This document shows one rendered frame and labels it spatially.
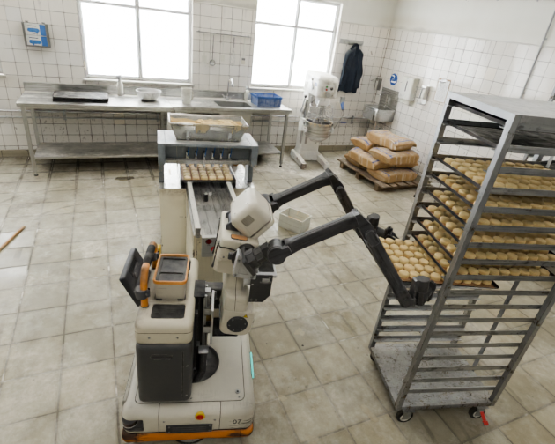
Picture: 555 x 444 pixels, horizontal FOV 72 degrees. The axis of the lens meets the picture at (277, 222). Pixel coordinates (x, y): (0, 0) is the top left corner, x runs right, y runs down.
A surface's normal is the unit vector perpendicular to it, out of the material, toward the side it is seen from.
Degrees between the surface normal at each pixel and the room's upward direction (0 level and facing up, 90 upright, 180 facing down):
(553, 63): 90
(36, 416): 0
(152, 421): 90
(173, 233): 90
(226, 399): 0
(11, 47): 90
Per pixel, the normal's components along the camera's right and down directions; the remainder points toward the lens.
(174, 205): 0.26, 0.48
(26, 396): 0.11, -0.88
